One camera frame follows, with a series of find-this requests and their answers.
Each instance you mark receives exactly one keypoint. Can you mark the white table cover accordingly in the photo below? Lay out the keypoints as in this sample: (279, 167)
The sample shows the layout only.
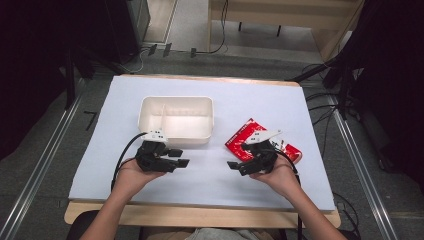
(213, 176)

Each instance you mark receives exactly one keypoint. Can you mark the white plastic container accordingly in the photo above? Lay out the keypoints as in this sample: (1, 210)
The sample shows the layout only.
(181, 121)

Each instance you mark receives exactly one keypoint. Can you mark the person's left hand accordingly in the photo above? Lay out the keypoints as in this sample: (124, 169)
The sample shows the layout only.
(133, 178)

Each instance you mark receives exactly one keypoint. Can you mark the black metal stand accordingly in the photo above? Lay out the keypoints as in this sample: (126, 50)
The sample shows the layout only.
(340, 80)

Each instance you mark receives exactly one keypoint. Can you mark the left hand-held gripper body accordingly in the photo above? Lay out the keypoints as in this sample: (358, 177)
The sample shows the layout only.
(151, 160)

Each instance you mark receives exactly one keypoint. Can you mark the dark curtain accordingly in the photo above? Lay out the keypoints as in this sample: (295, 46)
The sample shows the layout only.
(393, 83)
(33, 66)

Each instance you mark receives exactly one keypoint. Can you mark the person's right hand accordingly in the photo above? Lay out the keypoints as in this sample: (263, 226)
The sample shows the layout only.
(283, 180)

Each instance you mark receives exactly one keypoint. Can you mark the metal floor rail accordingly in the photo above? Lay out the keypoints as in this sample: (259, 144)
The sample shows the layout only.
(361, 166)
(40, 160)

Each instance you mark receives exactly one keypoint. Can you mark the light wooden bench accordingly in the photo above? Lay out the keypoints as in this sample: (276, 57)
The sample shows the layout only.
(283, 13)

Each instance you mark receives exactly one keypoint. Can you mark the black cabinet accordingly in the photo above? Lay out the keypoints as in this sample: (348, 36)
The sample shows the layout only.
(130, 26)

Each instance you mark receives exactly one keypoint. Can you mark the wooden table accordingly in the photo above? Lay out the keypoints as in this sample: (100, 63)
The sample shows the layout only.
(200, 215)

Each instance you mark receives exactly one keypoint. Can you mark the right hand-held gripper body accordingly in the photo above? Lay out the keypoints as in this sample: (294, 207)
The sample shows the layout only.
(265, 156)

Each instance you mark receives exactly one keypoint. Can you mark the red snack packet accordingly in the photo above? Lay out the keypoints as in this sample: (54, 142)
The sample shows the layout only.
(241, 138)

